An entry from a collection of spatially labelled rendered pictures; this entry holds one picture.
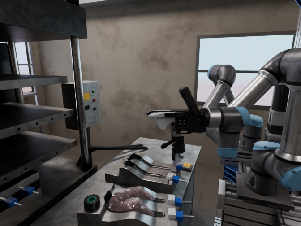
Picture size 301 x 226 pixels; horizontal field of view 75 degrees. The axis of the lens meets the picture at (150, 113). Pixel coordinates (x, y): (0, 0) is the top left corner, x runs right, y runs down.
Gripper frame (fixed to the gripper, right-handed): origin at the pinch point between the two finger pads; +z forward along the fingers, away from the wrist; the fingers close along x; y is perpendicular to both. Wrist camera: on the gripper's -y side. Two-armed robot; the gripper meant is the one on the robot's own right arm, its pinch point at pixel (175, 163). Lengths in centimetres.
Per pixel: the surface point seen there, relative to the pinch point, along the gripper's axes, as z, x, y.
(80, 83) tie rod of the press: -62, -16, -64
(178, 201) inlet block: 12.2, -27.4, 8.5
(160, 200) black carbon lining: 12.7, -28.1, -2.4
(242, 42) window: -116, 171, 56
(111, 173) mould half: 4.2, -16.3, -43.3
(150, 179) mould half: 5.9, -15.6, -13.3
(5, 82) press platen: -61, -62, -73
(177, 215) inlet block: 13.9, -37.8, 10.3
